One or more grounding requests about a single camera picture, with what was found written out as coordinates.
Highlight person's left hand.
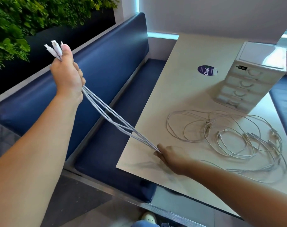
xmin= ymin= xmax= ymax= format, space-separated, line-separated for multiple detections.
xmin=50 ymin=44 xmax=86 ymax=103

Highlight person's right hand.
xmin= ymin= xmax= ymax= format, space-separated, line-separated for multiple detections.
xmin=154 ymin=144 xmax=194 ymax=176

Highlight white mini drawer cabinet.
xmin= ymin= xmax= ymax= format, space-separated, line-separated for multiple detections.
xmin=214 ymin=42 xmax=287 ymax=114

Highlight person's right forearm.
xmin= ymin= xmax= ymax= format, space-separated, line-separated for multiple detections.
xmin=181 ymin=160 xmax=287 ymax=227

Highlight person's left forearm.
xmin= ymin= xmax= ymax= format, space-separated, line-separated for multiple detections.
xmin=0 ymin=94 xmax=84 ymax=227

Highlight black planter box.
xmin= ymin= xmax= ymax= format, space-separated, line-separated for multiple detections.
xmin=0 ymin=8 xmax=116 ymax=100

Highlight person's left white shoe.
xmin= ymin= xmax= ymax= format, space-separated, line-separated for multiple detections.
xmin=140 ymin=211 xmax=158 ymax=225

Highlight person's blue trousers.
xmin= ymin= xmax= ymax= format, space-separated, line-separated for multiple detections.
xmin=131 ymin=221 xmax=160 ymax=227

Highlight blue padded bench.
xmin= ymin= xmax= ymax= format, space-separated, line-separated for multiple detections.
xmin=269 ymin=74 xmax=287 ymax=154
xmin=0 ymin=12 xmax=167 ymax=204

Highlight white table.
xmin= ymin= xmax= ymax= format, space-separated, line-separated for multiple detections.
xmin=116 ymin=33 xmax=287 ymax=218

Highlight round purple sticker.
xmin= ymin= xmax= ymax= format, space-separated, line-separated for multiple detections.
xmin=197 ymin=65 xmax=218 ymax=76

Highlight white roller blind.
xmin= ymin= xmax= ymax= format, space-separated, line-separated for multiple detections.
xmin=138 ymin=0 xmax=287 ymax=44

